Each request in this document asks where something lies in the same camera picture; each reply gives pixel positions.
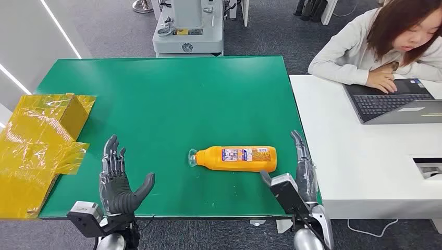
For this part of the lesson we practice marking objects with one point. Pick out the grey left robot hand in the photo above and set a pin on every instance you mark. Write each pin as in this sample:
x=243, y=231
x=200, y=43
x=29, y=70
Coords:
x=115, y=193

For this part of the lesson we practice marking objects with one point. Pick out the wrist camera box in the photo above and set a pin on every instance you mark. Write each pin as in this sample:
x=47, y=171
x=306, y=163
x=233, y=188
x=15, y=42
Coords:
x=84, y=215
x=286, y=195

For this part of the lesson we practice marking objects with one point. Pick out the person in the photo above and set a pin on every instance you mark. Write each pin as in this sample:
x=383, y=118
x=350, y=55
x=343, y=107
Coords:
x=348, y=51

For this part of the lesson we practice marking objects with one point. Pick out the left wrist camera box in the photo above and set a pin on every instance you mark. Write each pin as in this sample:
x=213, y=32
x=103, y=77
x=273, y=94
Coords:
x=84, y=215

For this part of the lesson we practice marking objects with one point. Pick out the white machine base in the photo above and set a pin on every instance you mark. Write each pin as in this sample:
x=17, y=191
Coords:
x=188, y=38

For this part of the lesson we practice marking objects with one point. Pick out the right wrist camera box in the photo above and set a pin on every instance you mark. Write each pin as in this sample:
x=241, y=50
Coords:
x=286, y=195

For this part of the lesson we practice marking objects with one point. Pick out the grey laptop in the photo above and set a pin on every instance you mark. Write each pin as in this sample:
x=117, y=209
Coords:
x=390, y=103

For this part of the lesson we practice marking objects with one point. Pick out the chrome round stand base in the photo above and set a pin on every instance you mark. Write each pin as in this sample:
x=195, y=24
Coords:
x=142, y=6

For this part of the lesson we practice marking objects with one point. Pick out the green table mat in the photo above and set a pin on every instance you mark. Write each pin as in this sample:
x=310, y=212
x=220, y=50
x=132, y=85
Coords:
x=165, y=120

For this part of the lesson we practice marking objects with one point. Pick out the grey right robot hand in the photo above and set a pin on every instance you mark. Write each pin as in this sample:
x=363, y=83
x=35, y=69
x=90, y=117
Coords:
x=305, y=179

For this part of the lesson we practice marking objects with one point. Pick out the white furniture panel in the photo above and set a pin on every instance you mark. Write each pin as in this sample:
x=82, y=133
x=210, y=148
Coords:
x=328, y=12

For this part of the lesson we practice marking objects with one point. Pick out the person's hand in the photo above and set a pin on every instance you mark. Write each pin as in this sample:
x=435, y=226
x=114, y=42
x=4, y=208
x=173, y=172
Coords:
x=381, y=81

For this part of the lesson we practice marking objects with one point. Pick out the white furniture leg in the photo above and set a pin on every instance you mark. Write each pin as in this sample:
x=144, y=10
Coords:
x=245, y=12

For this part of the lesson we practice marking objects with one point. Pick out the white table foot bracket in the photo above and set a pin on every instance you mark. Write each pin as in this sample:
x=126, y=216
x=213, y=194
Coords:
x=284, y=226
x=257, y=223

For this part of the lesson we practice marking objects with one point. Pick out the yellow film wrapped cardboard box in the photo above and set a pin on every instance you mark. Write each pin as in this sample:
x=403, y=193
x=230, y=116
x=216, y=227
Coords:
x=31, y=155

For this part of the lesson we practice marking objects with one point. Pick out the white desk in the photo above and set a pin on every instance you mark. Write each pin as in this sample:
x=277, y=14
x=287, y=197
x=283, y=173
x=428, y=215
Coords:
x=362, y=155

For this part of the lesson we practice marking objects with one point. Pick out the orange plastic bottle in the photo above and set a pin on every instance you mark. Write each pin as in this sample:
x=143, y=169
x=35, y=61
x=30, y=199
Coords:
x=238, y=159

